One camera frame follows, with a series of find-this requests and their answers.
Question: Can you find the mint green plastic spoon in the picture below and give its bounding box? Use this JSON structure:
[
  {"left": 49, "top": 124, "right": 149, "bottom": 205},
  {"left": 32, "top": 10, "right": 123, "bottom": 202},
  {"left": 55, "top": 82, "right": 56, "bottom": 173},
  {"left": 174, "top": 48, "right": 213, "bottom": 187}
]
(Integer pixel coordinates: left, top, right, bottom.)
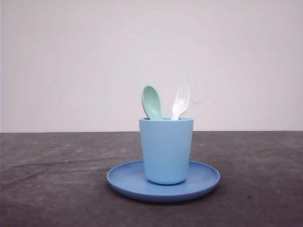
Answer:
[{"left": 142, "top": 86, "right": 163, "bottom": 121}]

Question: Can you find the white plastic fork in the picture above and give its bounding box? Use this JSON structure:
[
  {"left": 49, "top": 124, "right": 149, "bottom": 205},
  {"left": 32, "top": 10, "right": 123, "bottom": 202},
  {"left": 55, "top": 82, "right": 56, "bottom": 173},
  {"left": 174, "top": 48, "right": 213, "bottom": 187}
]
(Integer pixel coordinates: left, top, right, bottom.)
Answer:
[{"left": 171, "top": 85, "right": 189, "bottom": 121}]

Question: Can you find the light blue plastic cup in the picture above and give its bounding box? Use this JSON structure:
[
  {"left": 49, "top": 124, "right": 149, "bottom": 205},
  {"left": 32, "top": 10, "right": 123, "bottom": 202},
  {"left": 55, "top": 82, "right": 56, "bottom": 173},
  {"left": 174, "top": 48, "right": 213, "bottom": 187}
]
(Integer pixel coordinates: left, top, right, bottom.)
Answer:
[{"left": 139, "top": 118, "right": 194, "bottom": 185}]

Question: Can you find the blue plastic plate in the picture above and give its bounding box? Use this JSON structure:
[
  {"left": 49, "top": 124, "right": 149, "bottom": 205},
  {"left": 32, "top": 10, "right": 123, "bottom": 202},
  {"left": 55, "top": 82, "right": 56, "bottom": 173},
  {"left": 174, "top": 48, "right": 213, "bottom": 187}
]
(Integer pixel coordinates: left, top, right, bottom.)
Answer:
[{"left": 107, "top": 161, "right": 220, "bottom": 203}]

